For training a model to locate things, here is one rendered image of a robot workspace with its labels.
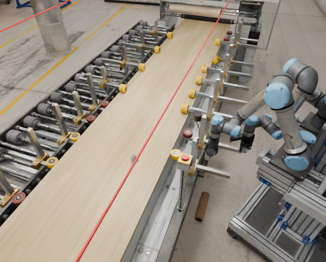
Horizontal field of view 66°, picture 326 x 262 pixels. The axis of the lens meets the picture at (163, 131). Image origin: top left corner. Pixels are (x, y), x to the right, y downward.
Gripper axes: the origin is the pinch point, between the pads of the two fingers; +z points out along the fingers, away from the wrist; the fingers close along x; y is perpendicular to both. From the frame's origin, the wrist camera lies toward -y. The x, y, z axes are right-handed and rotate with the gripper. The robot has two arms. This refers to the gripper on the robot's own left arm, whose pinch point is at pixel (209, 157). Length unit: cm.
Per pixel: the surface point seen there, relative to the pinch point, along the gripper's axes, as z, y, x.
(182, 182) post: -10.3, -35.2, 10.6
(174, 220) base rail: 22.1, -43.0, 12.3
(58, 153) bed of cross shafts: 11, -26, 114
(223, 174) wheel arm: 9.3, -4.2, -11.8
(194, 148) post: -14.1, -8.5, 10.2
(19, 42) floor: 92, 273, 471
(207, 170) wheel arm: 9.3, -4.3, -0.5
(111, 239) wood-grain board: 2, -76, 38
